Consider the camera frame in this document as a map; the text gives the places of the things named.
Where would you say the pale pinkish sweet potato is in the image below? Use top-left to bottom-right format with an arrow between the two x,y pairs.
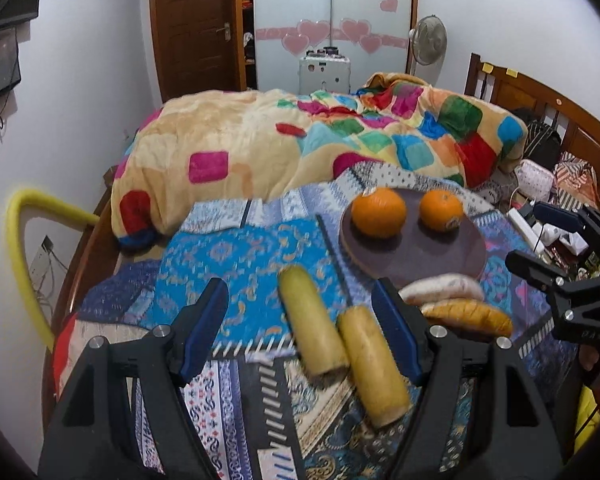
399,273 -> 484,307

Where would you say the striped cloth bag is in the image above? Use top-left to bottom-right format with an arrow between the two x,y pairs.
552,152 -> 600,212

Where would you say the pink patterned pouch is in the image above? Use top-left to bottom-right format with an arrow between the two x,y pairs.
514,159 -> 555,202

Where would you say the yellow bag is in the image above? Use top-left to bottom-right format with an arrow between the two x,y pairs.
574,387 -> 600,452

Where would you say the wooden headboard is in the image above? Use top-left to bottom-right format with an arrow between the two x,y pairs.
465,53 -> 600,196

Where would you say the black bag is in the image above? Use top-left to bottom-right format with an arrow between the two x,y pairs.
513,108 -> 562,172

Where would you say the small orange right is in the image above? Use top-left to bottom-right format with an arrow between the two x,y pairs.
418,190 -> 465,232

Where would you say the dark brown round plate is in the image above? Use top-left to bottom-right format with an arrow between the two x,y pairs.
339,188 -> 486,288

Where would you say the large orange left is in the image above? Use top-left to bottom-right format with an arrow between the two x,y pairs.
351,188 -> 407,240

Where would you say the blue patterned bed sheet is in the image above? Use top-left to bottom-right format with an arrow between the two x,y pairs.
54,162 -> 576,479

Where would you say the white standing fan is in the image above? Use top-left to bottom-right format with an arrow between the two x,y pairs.
407,14 -> 448,79

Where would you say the yellow foam hoop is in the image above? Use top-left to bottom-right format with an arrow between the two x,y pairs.
5,187 -> 102,354

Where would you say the silver suitcase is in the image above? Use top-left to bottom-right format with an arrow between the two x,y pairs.
298,47 -> 351,94

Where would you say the white wardrobe with hearts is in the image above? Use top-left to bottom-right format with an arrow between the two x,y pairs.
253,0 -> 413,93

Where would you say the colourful patchwork blanket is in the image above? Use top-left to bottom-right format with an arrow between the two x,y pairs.
111,73 -> 528,248

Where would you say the brown wooden door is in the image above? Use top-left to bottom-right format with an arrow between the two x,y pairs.
149,0 -> 240,101

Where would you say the wall socket with cables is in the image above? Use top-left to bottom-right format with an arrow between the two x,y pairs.
29,236 -> 69,313

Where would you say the wooden bed frame side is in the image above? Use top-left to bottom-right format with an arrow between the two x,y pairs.
40,186 -> 124,430

